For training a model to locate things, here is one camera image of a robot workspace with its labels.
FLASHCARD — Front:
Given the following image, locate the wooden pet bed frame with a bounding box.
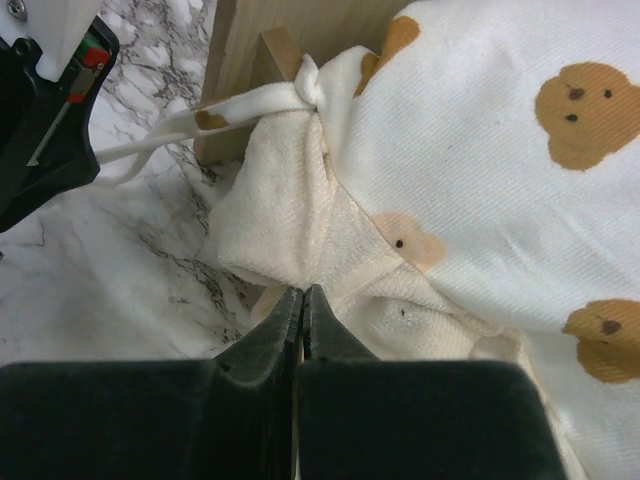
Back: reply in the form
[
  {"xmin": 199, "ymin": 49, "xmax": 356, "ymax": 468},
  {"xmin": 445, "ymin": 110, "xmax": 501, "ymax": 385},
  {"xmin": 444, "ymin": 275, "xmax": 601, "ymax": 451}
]
[{"xmin": 195, "ymin": 1, "xmax": 424, "ymax": 165}]

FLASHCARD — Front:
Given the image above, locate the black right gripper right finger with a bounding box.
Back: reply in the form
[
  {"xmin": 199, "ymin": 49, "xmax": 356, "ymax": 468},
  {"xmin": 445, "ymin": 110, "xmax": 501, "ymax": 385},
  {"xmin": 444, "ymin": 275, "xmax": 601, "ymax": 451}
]
[{"xmin": 297, "ymin": 286, "xmax": 565, "ymax": 479}]

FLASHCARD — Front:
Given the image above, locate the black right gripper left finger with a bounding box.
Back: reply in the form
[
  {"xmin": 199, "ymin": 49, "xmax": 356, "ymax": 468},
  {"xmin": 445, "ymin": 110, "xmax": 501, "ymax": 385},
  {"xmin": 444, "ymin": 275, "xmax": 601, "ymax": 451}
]
[{"xmin": 1, "ymin": 289, "xmax": 303, "ymax": 479}]

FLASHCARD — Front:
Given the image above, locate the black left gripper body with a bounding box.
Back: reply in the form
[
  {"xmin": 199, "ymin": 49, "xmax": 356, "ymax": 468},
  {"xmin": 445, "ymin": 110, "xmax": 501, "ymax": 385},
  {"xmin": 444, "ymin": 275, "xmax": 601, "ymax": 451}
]
[{"xmin": 1, "ymin": 17, "xmax": 120, "ymax": 232}]

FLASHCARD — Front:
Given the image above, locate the large bear print cushion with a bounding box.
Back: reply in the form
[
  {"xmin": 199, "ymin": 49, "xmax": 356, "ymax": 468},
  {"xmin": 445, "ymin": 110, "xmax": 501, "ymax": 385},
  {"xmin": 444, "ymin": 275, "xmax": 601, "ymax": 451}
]
[{"xmin": 97, "ymin": 0, "xmax": 639, "ymax": 479}]

